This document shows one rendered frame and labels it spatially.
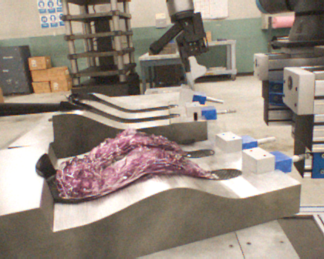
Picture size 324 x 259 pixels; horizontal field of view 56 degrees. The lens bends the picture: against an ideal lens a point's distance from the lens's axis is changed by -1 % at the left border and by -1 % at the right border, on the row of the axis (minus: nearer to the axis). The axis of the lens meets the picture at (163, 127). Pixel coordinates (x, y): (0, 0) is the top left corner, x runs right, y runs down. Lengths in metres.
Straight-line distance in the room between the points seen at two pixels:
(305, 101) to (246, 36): 6.78
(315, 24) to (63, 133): 0.92
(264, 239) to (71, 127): 0.51
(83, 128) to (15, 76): 7.14
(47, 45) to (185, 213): 7.68
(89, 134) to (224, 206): 0.42
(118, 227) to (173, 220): 0.08
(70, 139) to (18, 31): 7.57
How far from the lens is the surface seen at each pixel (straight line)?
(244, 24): 7.48
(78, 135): 0.79
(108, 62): 6.20
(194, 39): 0.89
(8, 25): 8.42
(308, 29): 1.24
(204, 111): 0.80
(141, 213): 0.43
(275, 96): 1.23
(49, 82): 7.75
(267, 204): 0.52
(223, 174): 0.56
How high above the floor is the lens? 1.10
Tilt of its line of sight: 17 degrees down
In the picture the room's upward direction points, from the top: 5 degrees counter-clockwise
